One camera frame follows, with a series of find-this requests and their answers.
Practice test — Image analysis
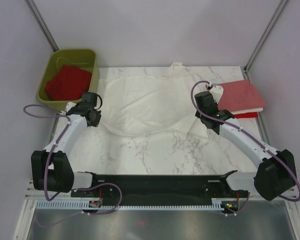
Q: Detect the white printed t-shirt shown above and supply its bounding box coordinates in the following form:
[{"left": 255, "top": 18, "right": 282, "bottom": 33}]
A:
[{"left": 97, "top": 63, "right": 208, "bottom": 139}]

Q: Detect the pink folded t-shirt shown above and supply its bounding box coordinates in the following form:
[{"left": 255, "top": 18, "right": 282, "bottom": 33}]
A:
[{"left": 217, "top": 79, "right": 266, "bottom": 112}]

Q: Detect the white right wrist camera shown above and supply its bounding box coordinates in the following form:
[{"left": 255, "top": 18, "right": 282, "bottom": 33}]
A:
[{"left": 206, "top": 83, "right": 224, "bottom": 104}]

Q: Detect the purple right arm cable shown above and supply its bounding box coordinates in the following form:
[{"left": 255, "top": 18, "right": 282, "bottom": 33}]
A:
[{"left": 191, "top": 80, "right": 300, "bottom": 217}]

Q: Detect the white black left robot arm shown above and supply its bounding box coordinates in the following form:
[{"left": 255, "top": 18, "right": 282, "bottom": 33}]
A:
[{"left": 30, "top": 92, "right": 103, "bottom": 201}]

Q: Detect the left aluminium frame post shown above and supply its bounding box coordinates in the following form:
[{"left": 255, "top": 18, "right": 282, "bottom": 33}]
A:
[{"left": 25, "top": 0, "right": 59, "bottom": 52}]

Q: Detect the dark red t-shirt in bin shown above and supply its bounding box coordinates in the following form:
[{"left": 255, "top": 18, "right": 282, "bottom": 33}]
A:
[{"left": 45, "top": 65, "right": 92, "bottom": 101}]

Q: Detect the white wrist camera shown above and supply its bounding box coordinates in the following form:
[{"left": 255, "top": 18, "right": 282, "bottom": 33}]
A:
[
  {"left": 206, "top": 83, "right": 224, "bottom": 104},
  {"left": 59, "top": 102, "right": 76, "bottom": 115}
]

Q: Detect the white folded t-shirt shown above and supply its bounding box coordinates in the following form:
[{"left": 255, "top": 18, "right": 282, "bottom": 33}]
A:
[{"left": 231, "top": 107, "right": 264, "bottom": 115}]

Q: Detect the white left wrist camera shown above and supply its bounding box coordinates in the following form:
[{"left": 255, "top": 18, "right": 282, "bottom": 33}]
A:
[{"left": 59, "top": 102, "right": 76, "bottom": 115}]

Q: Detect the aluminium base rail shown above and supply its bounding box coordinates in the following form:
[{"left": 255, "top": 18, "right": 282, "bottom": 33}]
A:
[{"left": 13, "top": 176, "right": 73, "bottom": 240}]

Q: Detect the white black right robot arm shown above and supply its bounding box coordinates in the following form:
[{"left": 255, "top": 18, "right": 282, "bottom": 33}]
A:
[{"left": 191, "top": 91, "right": 297, "bottom": 201}]

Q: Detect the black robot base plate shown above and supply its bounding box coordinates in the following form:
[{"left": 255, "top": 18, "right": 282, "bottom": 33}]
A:
[{"left": 71, "top": 173, "right": 248, "bottom": 207}]

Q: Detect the red folded t-shirt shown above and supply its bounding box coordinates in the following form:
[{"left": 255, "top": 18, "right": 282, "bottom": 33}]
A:
[{"left": 234, "top": 112, "right": 259, "bottom": 119}]

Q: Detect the aluminium frame post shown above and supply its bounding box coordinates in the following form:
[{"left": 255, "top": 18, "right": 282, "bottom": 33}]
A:
[
  {"left": 241, "top": 0, "right": 290, "bottom": 75},
  {"left": 25, "top": 0, "right": 59, "bottom": 52}
]

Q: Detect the right aluminium frame post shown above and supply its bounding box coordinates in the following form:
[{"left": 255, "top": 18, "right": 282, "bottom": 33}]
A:
[{"left": 241, "top": 0, "right": 290, "bottom": 75}]

